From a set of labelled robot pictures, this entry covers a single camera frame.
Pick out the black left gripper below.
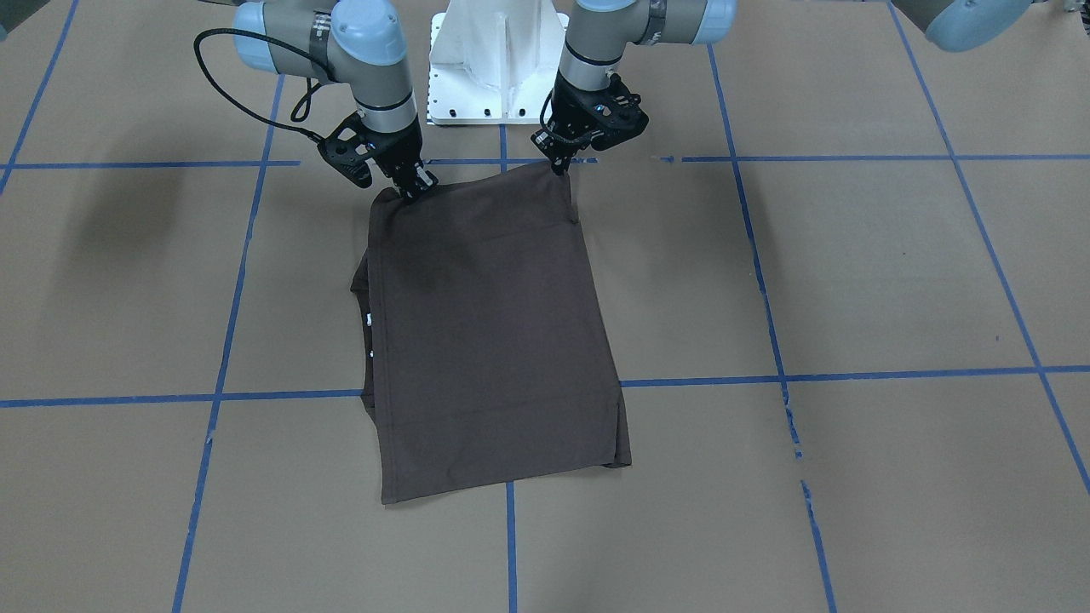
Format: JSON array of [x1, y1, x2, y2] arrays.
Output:
[[531, 72, 614, 177]]

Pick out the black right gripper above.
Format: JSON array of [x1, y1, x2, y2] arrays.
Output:
[[370, 119, 439, 202]]

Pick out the dark brown t-shirt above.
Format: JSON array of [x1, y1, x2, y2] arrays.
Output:
[[352, 163, 632, 505]]

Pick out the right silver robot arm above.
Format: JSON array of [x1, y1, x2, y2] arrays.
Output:
[[232, 1, 438, 199]]

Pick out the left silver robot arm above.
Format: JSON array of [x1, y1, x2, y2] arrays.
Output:
[[531, 1, 1031, 175]]

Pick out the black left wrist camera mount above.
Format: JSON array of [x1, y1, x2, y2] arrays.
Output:
[[588, 73, 650, 152]]

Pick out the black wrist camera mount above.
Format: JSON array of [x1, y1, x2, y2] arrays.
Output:
[[317, 112, 376, 189], [588, 73, 650, 152]]

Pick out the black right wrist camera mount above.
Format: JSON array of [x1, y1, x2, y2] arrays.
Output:
[[317, 112, 376, 189]]

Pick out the white pedestal column base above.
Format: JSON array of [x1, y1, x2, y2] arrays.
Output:
[[426, 1, 569, 127]]

